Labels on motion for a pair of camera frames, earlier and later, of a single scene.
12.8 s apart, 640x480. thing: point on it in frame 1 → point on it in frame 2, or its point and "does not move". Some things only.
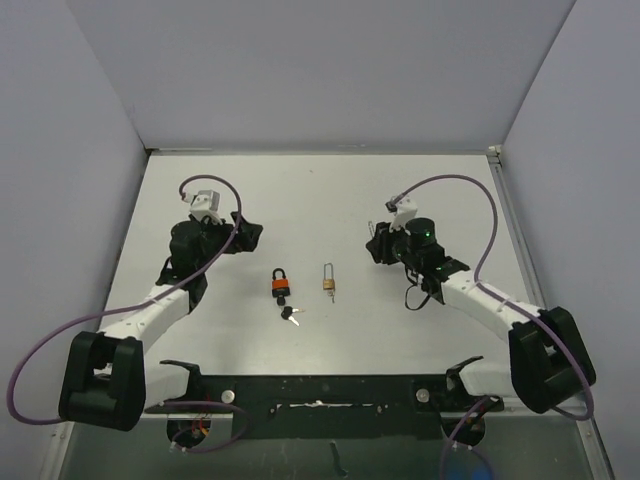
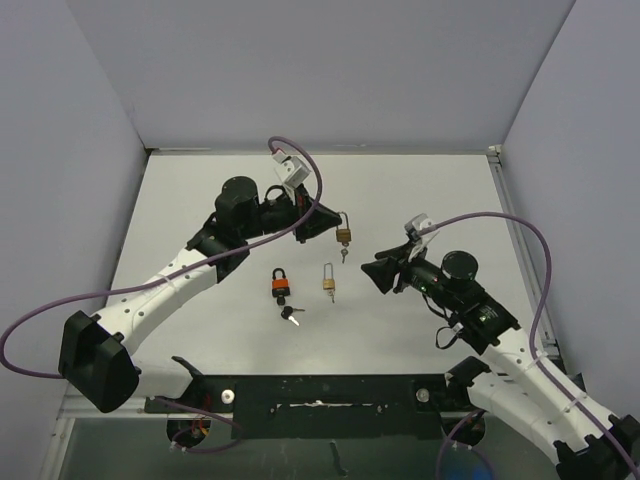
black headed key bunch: (288, 310) does not move
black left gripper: (245, 238) → (321, 219)
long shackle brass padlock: (328, 283) does not move
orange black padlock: (280, 286) does not move
